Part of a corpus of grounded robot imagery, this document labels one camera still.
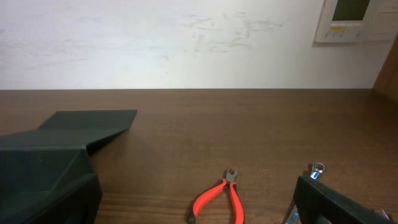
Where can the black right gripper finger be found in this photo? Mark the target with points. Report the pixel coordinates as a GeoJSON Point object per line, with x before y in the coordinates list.
{"type": "Point", "coordinates": [317, 203]}

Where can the red handled cutting pliers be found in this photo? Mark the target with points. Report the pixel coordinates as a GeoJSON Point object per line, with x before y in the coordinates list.
{"type": "Point", "coordinates": [228, 181]}

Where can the black open gift box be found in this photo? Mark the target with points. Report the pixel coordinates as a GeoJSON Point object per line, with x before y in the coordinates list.
{"type": "Point", "coordinates": [46, 173]}

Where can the white wall control panel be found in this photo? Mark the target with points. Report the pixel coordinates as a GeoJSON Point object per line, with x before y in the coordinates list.
{"type": "Point", "coordinates": [353, 21]}

